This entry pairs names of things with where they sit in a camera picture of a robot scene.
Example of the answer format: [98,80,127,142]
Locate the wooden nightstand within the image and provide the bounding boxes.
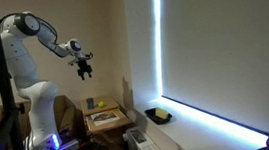
[81,96,129,150]

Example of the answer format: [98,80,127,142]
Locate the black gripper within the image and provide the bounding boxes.
[77,60,93,80]

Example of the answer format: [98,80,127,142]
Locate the yellow-green ball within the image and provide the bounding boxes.
[97,101,105,108]

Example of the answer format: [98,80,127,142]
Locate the white radiator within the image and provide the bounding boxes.
[125,124,171,150]

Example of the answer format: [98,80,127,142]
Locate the yellow sponge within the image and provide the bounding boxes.
[155,108,168,119]

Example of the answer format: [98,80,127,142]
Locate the blue cup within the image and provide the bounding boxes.
[86,98,95,110]

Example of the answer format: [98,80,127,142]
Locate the magazine on shelf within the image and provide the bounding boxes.
[91,111,119,126]

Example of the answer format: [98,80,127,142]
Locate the grey roller blind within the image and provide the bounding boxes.
[160,0,269,132]

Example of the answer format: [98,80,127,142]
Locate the pull-out wooden nightstand shelf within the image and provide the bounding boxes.
[86,109,131,134]

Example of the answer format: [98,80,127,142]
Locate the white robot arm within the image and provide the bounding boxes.
[0,12,93,150]

